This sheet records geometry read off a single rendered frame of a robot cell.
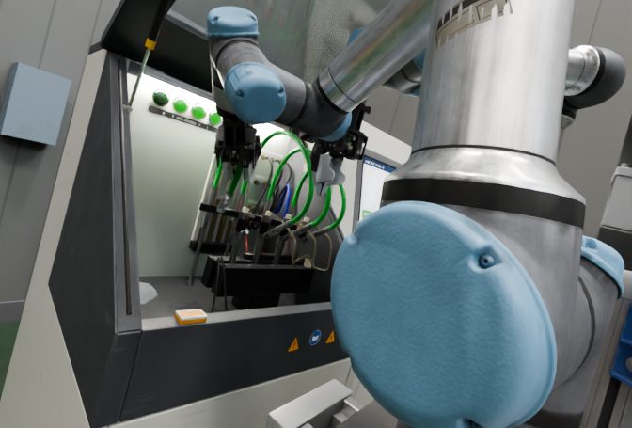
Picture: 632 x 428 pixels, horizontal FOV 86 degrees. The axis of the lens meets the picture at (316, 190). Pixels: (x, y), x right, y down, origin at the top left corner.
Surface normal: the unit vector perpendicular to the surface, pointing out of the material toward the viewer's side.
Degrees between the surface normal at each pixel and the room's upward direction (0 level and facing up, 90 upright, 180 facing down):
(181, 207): 90
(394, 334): 97
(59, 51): 90
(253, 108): 125
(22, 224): 90
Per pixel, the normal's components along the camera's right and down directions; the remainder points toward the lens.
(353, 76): -0.35, 0.49
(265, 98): 0.37, 0.71
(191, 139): 0.68, 0.20
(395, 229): -0.74, -0.05
